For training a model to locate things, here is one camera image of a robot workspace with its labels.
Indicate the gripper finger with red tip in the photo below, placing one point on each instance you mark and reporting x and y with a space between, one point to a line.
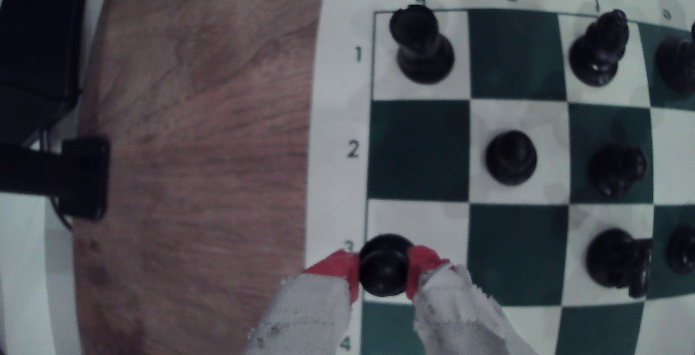
309 317
456 322

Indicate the black chess pawn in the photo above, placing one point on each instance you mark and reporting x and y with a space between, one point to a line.
618 170
511 158
384 265
683 250

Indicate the black chess knight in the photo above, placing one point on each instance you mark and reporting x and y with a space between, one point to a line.
619 261

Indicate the green and white chess mat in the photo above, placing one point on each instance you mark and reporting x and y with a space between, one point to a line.
336 100

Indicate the black chess rook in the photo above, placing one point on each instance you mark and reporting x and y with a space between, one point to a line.
421 44

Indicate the black chess bishop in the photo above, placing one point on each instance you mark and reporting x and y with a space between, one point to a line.
600 50

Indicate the black chess king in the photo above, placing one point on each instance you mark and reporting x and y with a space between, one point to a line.
678 63

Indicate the black box-shaped object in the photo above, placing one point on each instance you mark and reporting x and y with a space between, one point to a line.
38 45

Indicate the black clamp bracket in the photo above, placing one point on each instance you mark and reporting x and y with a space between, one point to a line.
76 178

